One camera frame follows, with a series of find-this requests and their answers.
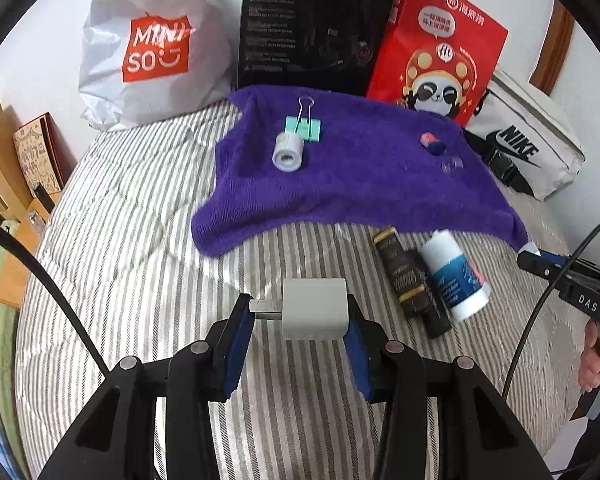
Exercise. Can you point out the person's right hand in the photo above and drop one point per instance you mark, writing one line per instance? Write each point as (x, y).
(592, 360)

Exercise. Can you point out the green cloth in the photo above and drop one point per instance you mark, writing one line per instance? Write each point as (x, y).
(0, 360)

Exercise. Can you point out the patterned book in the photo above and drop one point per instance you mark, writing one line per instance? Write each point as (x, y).
(37, 155)

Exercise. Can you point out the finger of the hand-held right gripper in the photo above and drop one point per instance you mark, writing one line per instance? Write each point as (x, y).
(550, 257)
(532, 262)

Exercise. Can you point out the red paper bag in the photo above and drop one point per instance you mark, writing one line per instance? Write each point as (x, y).
(430, 50)

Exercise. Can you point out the white and blue bottle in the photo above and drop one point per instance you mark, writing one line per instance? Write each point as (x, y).
(452, 280)

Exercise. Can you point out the white waist bag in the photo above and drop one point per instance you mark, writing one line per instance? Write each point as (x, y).
(530, 125)

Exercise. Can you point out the purple towel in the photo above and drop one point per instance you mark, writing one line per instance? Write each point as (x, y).
(355, 185)

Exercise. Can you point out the black stick on nightstand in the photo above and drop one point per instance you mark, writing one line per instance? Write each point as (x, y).
(44, 196)

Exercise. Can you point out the white charger cube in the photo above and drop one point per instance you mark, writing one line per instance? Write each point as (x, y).
(315, 310)

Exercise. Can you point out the striped bed quilt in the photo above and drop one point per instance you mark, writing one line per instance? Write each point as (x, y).
(155, 240)

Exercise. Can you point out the black rectangular case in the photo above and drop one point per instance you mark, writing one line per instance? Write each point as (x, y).
(435, 317)

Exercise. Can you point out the green binder clip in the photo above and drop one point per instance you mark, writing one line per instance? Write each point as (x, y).
(302, 127)

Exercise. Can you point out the black product box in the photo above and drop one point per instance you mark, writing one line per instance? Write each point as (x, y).
(305, 35)

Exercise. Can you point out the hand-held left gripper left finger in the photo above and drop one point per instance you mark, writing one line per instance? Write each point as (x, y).
(237, 355)

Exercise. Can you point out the clear plastic cap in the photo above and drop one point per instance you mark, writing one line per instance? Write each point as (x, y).
(451, 163)

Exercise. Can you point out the pink tube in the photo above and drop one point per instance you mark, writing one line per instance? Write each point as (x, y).
(475, 270)

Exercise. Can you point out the white plastic shopping bag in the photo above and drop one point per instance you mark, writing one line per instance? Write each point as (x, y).
(155, 20)

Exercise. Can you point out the red book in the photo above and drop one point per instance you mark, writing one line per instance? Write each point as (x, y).
(60, 145)

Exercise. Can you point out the wooden nightstand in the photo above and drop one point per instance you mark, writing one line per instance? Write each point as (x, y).
(22, 270)

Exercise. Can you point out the black and gold tube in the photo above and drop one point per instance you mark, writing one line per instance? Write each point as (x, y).
(395, 265)

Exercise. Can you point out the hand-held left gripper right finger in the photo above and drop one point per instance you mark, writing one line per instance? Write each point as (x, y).
(357, 355)

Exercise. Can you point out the white cylindrical adapter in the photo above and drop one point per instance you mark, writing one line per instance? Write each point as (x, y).
(287, 150)

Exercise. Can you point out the brown wooden headboard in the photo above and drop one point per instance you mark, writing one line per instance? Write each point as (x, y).
(555, 45)

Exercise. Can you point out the small clear bottle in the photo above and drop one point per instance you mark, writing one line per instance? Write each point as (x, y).
(37, 222)

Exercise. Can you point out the pink and blue eraser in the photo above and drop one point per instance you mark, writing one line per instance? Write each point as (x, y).
(432, 142)

